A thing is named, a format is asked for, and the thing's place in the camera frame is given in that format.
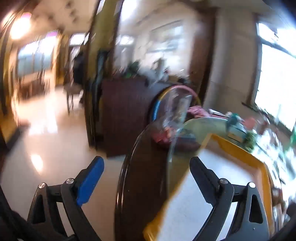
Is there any wooden chair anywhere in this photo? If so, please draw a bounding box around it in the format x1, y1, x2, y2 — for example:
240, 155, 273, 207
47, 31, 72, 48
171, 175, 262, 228
63, 82, 85, 115

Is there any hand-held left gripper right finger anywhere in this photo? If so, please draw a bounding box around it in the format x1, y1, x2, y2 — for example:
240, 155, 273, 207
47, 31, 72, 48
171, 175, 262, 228
190, 156, 270, 241

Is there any pink cloth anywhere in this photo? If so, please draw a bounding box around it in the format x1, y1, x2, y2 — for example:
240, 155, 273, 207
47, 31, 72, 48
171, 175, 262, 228
187, 105, 211, 118

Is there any large window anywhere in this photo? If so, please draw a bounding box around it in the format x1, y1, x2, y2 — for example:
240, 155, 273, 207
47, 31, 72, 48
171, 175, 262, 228
254, 22, 296, 130

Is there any green cloth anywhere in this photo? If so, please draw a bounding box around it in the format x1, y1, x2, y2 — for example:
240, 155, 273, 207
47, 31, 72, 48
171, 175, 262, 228
244, 131, 258, 152

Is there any round glass-topped table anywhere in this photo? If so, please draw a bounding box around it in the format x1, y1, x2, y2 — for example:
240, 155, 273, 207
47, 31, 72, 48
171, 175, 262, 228
114, 116, 296, 241

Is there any pink and blue hula hoop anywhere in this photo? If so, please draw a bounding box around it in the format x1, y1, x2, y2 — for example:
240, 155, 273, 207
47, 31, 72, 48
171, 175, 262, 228
151, 85, 201, 122

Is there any glowing ceiling lamp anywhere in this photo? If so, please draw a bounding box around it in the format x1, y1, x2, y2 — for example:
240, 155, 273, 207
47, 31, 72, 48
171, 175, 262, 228
9, 16, 31, 40

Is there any yellow rimmed white tray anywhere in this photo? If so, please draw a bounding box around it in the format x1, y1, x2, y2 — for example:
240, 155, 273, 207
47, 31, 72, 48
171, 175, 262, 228
143, 133, 278, 241

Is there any teal cardboard box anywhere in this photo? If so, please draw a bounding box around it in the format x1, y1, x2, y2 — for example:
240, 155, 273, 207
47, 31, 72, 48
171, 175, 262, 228
227, 112, 248, 143

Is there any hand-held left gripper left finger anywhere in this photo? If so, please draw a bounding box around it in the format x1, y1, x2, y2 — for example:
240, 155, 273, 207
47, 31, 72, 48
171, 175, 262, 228
27, 156, 105, 241

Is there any dark wooden cabinet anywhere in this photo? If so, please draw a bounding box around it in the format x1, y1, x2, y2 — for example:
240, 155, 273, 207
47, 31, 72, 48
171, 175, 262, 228
99, 77, 176, 158

